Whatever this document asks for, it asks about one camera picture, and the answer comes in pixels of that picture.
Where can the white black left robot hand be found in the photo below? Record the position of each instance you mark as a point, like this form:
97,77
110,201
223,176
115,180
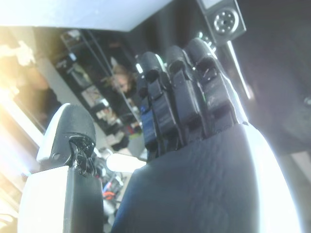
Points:
194,182

